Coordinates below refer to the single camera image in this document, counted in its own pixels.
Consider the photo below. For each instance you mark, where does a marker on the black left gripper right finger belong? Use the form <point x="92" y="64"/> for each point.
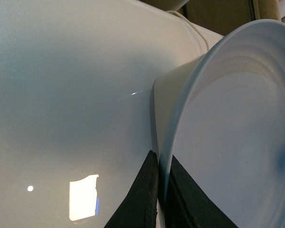
<point x="187" y="206"/>

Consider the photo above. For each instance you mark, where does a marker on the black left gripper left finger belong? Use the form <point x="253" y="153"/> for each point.
<point x="139" y="208"/>

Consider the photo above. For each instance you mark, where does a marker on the light blue round plate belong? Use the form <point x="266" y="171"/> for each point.
<point x="227" y="127"/>

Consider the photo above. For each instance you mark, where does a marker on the white toaster chrome top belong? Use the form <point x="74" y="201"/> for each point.
<point x="165" y="91"/>

